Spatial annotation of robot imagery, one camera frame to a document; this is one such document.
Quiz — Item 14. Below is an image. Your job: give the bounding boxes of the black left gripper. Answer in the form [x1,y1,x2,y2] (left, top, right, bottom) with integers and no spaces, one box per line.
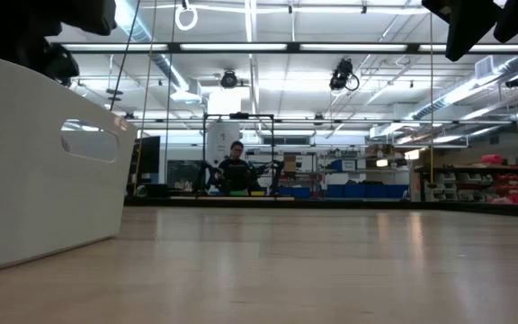
[0,0,118,87]

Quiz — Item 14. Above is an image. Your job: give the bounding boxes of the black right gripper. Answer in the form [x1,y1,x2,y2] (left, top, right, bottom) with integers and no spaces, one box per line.
[421,0,518,63]

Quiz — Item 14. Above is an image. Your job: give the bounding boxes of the black overhead crossbar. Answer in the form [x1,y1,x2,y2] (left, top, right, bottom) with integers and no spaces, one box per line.
[59,41,518,56]

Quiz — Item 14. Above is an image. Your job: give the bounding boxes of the round black ceiling fixture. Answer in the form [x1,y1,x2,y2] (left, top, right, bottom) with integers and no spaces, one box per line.
[219,68,239,90]

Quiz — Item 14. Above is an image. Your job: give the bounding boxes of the black monitor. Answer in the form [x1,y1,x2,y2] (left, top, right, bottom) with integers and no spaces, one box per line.
[138,135,162,186]

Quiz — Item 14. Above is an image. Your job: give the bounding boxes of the white column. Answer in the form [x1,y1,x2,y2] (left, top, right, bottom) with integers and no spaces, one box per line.
[205,91,242,168]

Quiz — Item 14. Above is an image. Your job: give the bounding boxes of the white plastic bin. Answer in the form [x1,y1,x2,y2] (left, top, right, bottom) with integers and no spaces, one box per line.
[0,52,138,275]

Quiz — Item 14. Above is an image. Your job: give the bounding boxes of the black background robot arms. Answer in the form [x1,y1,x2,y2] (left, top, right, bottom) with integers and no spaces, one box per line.
[194,158,286,197]

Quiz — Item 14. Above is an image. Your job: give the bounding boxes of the shelf with red bins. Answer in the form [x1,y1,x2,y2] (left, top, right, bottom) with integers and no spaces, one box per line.
[413,153,518,206]

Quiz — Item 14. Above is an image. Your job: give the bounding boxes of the blue storage bins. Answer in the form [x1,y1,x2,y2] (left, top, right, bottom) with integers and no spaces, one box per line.
[279,157,410,200]

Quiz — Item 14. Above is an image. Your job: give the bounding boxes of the person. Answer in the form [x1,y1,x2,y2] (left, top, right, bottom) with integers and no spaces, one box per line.
[217,140,261,196]

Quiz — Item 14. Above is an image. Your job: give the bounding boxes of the black hanging cable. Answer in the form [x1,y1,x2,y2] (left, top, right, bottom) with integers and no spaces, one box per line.
[109,0,142,113]

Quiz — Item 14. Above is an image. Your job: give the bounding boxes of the white hanging ring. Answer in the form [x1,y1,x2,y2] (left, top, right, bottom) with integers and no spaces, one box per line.
[174,1,199,32]

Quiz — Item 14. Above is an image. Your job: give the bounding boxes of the black ceiling camera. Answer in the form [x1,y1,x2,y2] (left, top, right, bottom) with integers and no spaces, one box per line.
[328,57,361,93]

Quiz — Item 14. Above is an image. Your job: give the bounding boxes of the black aluminium rig frame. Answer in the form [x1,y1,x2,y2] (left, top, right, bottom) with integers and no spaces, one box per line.
[123,196,518,221]

